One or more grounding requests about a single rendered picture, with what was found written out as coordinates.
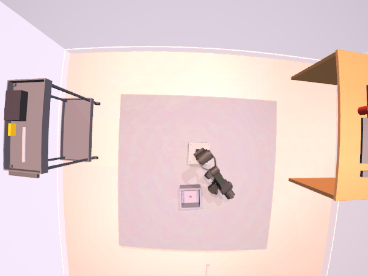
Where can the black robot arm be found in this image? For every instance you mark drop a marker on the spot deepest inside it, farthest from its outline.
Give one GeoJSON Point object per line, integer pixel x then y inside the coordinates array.
{"type": "Point", "coordinates": [203, 156]}

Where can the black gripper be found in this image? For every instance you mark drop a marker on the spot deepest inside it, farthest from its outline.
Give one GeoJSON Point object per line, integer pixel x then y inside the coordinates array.
{"type": "Point", "coordinates": [208, 175]}

